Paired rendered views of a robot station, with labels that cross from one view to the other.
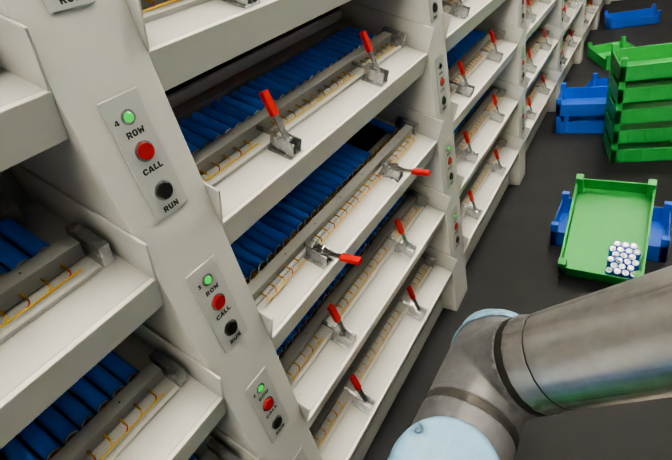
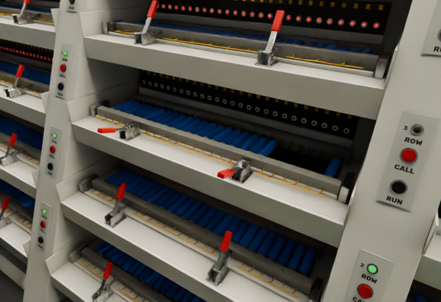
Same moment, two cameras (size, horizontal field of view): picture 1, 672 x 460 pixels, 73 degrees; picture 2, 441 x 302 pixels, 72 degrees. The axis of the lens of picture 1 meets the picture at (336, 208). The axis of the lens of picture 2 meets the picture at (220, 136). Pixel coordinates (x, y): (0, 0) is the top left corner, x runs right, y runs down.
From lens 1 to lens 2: 0.92 m
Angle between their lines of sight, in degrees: 74
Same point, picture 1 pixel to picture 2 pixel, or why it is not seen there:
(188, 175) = (83, 2)
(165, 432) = (40, 104)
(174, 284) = (58, 41)
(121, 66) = not seen: outside the picture
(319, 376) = (90, 207)
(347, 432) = (83, 284)
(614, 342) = not seen: outside the picture
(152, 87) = not seen: outside the picture
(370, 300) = (151, 239)
